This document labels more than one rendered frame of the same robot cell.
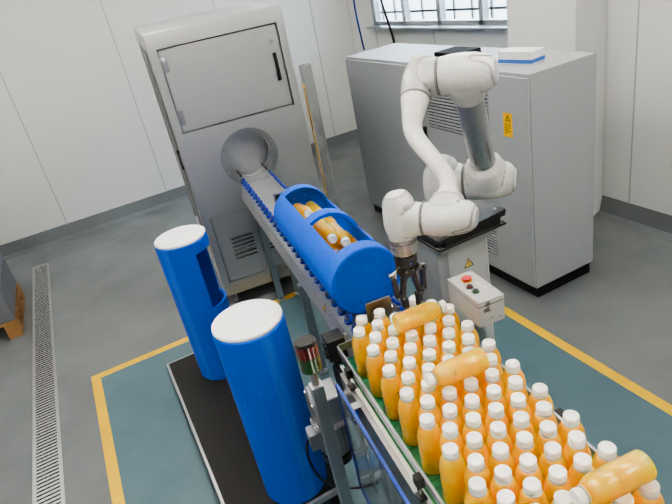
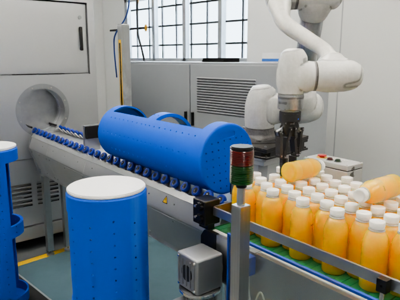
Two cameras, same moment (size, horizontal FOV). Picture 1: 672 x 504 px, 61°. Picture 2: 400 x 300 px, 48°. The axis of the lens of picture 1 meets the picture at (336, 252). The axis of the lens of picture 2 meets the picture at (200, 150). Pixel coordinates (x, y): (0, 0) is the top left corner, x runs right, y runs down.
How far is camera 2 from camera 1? 102 cm
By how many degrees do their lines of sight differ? 26
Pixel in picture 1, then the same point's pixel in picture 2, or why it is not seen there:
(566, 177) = (309, 151)
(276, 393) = (132, 269)
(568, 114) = not seen: hidden behind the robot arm
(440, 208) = (335, 62)
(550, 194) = not seen: hidden behind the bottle
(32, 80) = not seen: outside the picture
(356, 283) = (219, 158)
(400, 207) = (300, 58)
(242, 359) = (106, 221)
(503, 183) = (316, 107)
